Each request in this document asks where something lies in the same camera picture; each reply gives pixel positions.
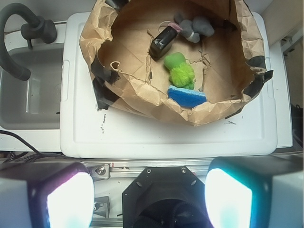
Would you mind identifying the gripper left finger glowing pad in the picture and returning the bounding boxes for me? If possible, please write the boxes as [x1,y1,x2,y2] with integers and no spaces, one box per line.
[0,162,95,228]

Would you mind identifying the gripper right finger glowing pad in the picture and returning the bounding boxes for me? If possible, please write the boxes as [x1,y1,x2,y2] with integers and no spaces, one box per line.
[205,155,304,228]

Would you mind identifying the black box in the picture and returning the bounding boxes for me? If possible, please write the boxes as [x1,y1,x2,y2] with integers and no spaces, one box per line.
[149,26,178,61]

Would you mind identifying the white plastic bin lid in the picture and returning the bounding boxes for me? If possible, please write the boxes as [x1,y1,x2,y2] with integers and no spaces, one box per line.
[60,12,277,159]

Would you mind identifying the grey sink basin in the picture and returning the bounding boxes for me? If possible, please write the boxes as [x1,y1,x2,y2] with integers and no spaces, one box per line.
[0,43,64,130]

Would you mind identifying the blue sponge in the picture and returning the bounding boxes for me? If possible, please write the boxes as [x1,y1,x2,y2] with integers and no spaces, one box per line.
[167,85,207,108]

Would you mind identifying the green plush toy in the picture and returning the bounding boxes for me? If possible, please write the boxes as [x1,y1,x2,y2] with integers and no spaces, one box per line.
[163,52,195,90]

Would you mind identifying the black sink faucet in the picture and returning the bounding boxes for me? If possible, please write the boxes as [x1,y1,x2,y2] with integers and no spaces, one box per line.
[0,3,57,81]

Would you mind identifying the grey plush mouse toy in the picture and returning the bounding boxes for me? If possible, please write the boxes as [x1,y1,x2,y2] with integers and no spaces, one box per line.
[174,13,215,44]

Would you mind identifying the black cable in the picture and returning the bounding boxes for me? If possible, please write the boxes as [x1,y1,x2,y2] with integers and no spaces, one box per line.
[0,130,65,162]

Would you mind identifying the black octagonal mount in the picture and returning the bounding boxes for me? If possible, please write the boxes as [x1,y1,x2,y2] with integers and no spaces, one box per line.
[122,166,213,228]

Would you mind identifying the white string loop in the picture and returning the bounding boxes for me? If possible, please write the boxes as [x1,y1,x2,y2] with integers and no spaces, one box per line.
[158,20,176,34]

